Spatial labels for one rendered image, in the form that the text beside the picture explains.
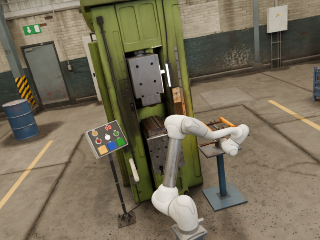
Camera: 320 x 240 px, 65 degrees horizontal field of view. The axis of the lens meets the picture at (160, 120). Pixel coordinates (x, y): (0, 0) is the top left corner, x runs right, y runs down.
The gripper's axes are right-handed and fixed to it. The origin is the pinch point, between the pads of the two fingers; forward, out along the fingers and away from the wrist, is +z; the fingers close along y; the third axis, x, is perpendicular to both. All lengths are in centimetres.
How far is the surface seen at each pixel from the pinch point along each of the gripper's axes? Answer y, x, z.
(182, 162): -29, -41, 34
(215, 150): 4.8, -25.9, 14.9
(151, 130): -57, 4, 38
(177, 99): -19, 28, 52
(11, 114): -336, -25, 410
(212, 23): 260, 87, 600
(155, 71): -41, 66, 39
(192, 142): -8, -30, 55
